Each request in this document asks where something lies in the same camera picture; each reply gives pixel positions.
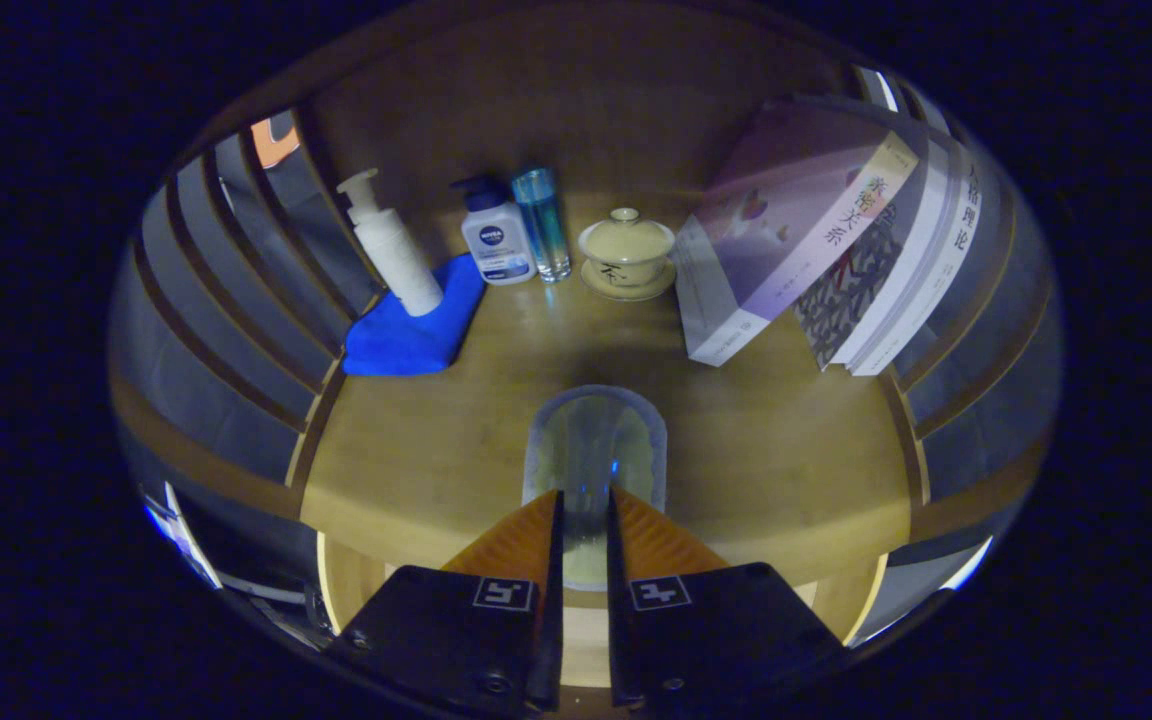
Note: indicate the teal glass bottle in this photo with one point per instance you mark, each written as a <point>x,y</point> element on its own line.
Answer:
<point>544,225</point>

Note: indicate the white pump bottle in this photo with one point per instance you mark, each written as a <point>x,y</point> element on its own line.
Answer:
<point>401,265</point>

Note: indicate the grey patterned book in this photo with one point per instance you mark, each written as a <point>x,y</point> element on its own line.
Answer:
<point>851,290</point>

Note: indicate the cream lidded tea bowl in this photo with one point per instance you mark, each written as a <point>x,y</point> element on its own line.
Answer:
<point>626,245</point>

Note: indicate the white bottle with blue cap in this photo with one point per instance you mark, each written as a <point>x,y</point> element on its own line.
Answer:
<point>496,245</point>

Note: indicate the brown wooden cabinet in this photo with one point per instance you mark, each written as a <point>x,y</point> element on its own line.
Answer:
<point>586,110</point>

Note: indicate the wooden countertop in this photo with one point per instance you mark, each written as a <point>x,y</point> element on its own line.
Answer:
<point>756,450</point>

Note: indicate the blue folded cloth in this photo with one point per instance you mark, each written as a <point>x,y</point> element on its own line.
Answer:
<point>406,345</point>

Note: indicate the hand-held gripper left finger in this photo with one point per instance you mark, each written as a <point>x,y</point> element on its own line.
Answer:
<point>551,620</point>

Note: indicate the purple and white book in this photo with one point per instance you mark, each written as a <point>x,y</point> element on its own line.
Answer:
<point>776,220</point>

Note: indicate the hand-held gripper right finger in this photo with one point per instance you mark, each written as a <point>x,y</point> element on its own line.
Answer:
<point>618,620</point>

